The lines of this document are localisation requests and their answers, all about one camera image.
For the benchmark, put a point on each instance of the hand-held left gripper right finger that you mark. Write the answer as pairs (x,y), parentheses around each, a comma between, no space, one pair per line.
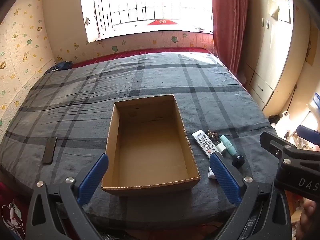
(225,177)

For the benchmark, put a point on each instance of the dark cloth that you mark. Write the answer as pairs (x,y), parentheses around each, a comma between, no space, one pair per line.
(62,66)

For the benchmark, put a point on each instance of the black round ball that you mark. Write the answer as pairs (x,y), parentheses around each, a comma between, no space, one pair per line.
(238,160)

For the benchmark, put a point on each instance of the white remote control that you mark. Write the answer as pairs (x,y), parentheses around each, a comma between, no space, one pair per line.
(202,141)

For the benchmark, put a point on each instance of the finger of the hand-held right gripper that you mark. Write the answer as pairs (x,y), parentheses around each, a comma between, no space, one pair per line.
(277,147)
(308,133)

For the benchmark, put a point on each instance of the red window decoration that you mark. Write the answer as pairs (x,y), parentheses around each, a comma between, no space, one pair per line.
(162,22)

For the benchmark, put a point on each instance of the brown cardboard box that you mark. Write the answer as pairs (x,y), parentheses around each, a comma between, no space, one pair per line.
(150,142)

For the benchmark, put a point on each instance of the large white charger block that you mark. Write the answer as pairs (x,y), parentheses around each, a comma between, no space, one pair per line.
(212,174)

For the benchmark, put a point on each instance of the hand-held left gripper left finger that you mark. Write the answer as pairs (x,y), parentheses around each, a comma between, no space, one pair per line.
(92,177)

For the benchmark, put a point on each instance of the black smartphone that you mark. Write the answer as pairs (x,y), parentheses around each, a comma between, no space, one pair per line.
(49,151)

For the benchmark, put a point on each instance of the small white charger plug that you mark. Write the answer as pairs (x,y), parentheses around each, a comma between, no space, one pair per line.
(221,148)

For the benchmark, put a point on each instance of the white plastic bag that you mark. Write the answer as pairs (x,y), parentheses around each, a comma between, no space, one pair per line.
(283,125)

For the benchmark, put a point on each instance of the beige wardrobe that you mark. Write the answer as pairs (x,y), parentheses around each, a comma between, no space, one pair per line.
(275,55)

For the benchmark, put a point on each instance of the barred window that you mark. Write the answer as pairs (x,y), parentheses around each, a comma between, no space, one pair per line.
(150,0)

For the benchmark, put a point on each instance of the person's right hand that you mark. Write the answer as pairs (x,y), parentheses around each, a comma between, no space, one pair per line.
(311,216)

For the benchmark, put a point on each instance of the grey plaid bed sheet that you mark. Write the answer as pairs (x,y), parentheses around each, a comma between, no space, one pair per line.
(75,92)

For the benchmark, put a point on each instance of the red curtain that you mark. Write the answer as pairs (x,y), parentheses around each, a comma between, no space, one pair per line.
(230,17)

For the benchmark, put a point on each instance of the teal cosmetic bottle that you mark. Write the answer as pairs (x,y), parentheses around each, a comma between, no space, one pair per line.
(228,146)

